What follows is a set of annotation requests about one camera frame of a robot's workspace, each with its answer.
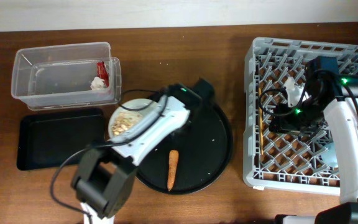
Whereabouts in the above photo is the light blue cup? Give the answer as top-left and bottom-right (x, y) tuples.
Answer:
(321, 142), (339, 168)

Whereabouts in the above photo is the grey plate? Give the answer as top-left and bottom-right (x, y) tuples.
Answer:
(108, 98), (158, 142)

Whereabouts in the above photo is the red sauce packet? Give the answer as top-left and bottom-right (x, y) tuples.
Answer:
(96, 61), (109, 87)

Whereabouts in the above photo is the white napkin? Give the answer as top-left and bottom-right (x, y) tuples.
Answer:
(90, 77), (107, 90)

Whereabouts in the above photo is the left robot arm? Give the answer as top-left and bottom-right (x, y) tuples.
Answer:
(71, 79), (214, 223)

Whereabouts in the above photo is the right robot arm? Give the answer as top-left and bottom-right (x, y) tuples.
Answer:
(268, 56), (358, 223)

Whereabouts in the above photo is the grey dishwasher rack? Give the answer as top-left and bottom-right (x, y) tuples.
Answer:
(243, 37), (358, 196)

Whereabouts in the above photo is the round black tray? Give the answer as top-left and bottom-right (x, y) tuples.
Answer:
(137, 101), (233, 195)

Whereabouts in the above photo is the orange carrot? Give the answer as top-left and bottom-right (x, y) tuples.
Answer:
(167, 150), (179, 191)

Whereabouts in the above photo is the food scraps and rice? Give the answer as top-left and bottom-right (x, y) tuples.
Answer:
(111, 111), (143, 136)

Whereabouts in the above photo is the clear plastic bin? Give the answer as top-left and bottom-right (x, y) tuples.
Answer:
(11, 42), (122, 111)

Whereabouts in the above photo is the black rectangular tray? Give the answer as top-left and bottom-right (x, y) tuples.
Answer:
(16, 108), (105, 170)

